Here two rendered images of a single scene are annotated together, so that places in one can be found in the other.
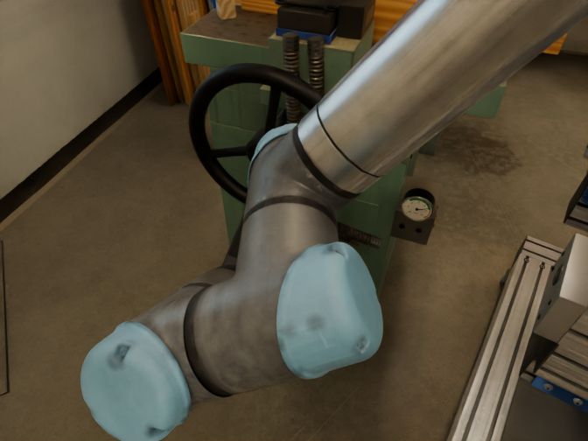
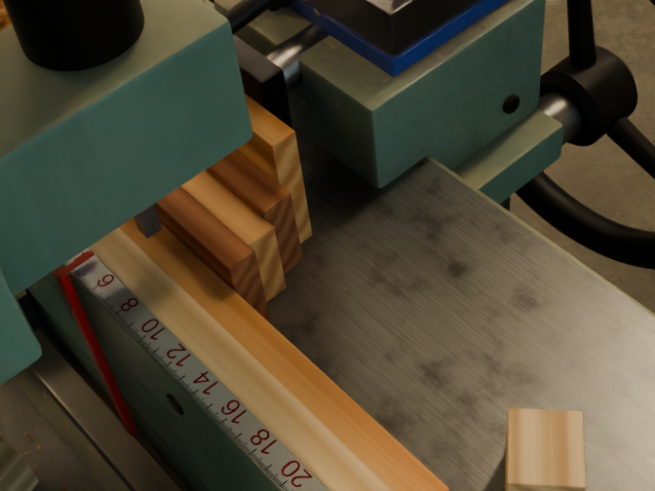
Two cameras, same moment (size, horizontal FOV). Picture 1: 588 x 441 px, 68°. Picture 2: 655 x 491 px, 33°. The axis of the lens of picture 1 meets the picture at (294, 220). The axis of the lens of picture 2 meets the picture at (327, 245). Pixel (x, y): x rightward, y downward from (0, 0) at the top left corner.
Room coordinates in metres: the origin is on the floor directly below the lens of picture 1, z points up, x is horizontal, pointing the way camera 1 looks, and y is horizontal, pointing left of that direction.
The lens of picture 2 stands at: (1.17, 0.20, 1.35)
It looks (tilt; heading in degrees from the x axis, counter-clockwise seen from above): 50 degrees down; 215
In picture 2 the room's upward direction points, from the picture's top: 9 degrees counter-clockwise
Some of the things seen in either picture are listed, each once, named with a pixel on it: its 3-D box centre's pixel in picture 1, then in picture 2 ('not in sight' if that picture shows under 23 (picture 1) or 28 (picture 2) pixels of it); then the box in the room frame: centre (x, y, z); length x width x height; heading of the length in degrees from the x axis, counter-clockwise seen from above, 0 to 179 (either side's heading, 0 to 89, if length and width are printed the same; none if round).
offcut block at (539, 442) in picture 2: (225, 5); (543, 469); (0.94, 0.14, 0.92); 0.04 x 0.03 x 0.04; 22
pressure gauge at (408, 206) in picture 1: (417, 206); not in sight; (0.62, -0.24, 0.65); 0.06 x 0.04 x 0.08; 69
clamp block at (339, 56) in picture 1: (322, 55); (380, 55); (0.72, -0.05, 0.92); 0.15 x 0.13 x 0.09; 69
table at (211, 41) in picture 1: (334, 59); (282, 180); (0.80, -0.08, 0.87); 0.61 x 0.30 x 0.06; 69
